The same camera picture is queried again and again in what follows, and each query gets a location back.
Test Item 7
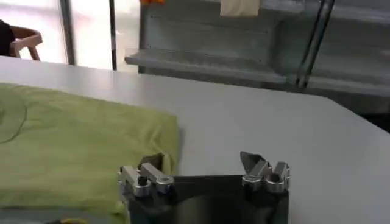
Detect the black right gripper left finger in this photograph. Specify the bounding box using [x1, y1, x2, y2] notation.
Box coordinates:
[117, 152, 176, 197]

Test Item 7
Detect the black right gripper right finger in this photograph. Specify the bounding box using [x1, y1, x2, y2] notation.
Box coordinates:
[239, 151, 291, 194]

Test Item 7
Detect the green shirt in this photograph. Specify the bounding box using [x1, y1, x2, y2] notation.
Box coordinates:
[0, 83, 180, 224]

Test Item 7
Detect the grey metal shelf rack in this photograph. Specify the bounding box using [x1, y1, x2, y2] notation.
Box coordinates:
[124, 0, 390, 115]

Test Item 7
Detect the thin dark pole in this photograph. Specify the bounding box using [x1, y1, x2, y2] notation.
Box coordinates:
[108, 0, 118, 71]

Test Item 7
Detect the cream hanging cloth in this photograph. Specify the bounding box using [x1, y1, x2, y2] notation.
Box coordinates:
[219, 0, 261, 18]

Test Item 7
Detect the wooden chair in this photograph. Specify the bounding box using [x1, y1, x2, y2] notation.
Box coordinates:
[8, 25, 44, 61]

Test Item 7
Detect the black metal rack post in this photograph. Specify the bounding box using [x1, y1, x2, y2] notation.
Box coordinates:
[295, 0, 336, 89]

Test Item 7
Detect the dark window post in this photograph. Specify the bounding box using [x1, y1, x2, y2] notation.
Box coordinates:
[58, 0, 76, 66]

